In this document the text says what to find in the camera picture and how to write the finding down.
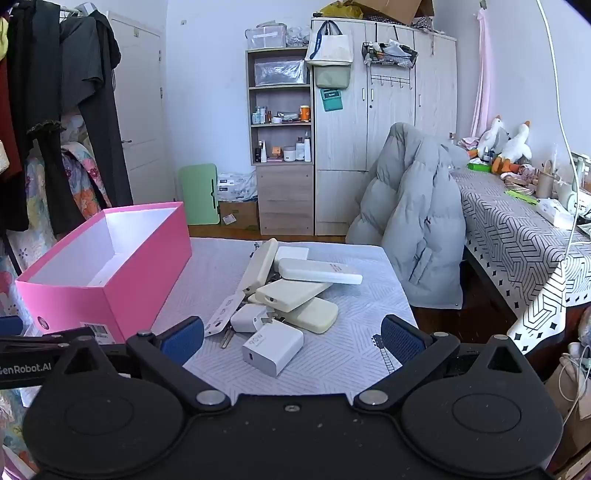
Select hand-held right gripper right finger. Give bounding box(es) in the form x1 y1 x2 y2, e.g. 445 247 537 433
353 315 548 414

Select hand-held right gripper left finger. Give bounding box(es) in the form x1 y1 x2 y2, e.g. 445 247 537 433
41 316 232 414

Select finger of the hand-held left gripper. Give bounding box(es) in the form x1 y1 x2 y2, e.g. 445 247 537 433
0 327 96 352

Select pink cardboard box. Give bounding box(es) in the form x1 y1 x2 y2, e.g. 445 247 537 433
15 201 193 344

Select white remote control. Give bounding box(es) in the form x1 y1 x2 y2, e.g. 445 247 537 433
274 258 363 287

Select white tag strip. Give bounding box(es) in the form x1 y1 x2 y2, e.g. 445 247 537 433
204 295 241 337

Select small white plug charger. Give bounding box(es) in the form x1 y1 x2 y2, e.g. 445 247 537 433
229 303 273 334

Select cream power bank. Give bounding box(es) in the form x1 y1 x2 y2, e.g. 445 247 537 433
286 298 339 334

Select large white charger block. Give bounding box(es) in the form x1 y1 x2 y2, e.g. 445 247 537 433
241 328 304 378

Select grey puffer jacket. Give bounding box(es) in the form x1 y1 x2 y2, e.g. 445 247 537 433
345 122 468 309

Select small cardboard box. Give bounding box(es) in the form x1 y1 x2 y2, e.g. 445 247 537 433
219 199 260 230

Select green folding table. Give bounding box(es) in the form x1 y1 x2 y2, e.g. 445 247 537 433
178 163 221 226

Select black and white patterned tablecloth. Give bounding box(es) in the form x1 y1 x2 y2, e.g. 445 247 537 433
450 166 591 356

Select white and blue packages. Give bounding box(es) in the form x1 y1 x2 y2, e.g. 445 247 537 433
217 171 258 202

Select wooden shelf unit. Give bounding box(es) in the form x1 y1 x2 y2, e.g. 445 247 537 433
245 46 315 236

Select white tissue box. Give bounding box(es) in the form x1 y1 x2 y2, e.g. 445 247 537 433
536 198 575 230

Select dark grey hanging garment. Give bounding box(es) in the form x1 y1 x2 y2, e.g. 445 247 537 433
76 11 134 208

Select light wooden wardrobe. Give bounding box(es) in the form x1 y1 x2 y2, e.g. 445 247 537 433
310 17 459 237

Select red hanging garment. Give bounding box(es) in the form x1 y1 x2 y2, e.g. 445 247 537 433
0 55 23 185

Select beige cup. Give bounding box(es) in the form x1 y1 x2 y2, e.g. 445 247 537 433
536 159 561 199

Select white goose plush toy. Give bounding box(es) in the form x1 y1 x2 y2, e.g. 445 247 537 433
475 115 509 162
492 121 534 174

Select white door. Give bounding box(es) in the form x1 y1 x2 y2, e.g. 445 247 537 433
105 11 176 208

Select black hanging garment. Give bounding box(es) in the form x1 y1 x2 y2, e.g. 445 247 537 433
7 0 84 234

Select teal hanging pouch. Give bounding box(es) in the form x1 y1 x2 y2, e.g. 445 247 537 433
320 87 345 112

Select black hook rack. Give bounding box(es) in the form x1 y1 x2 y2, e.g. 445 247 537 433
369 68 411 88

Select green fabric pouch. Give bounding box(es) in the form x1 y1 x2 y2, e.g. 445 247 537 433
314 65 352 89

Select pink curtain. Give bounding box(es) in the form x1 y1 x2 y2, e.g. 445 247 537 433
470 7 494 139

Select grey hanging shirt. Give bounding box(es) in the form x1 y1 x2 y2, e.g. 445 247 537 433
60 16 109 104

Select clear plastic bag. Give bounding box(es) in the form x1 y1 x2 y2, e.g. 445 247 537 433
254 58 309 87

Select white tote bag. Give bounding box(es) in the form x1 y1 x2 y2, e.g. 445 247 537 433
305 20 355 66

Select clear plastic storage box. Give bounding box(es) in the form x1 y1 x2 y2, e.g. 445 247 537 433
245 24 288 51

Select large cardboard box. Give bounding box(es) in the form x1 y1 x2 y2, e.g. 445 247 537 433
355 0 435 26

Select yellow bag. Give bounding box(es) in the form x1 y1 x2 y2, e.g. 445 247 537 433
320 1 365 20

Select white cable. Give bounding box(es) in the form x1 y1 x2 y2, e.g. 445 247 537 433
536 0 583 287

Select black wire basket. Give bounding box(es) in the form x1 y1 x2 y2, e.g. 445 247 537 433
361 41 419 69

